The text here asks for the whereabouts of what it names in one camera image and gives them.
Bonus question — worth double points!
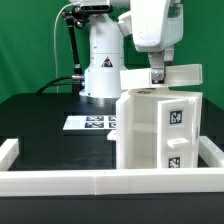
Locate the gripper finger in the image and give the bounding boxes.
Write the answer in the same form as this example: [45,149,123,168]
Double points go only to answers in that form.
[148,51,165,84]
[164,46,175,66]

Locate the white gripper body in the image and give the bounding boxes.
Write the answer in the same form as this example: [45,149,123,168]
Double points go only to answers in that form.
[118,0,183,52]

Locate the white cabinet top block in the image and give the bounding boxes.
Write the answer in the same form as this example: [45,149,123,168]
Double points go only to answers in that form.
[120,64,202,90]

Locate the white cabinet body box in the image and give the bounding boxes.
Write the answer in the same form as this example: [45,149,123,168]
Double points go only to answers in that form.
[108,88,202,169]

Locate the white door panel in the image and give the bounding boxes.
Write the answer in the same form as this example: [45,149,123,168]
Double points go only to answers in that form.
[157,99,197,168]

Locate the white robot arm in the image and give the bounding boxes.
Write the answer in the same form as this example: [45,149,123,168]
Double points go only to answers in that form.
[69,0,183,102]

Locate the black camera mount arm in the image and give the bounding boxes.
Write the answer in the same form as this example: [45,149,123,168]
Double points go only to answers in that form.
[61,4,112,91]

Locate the white cable on mount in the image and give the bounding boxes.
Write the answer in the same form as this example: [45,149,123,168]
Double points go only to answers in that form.
[53,1,81,94]

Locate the black cables at base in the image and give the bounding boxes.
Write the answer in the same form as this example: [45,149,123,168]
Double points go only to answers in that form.
[35,74,85,95]

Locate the white marker base plate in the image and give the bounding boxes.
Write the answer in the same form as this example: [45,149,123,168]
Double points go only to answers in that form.
[63,115,116,130]

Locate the white U-shaped frame wall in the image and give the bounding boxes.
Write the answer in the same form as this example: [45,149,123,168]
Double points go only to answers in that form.
[0,139,224,197]

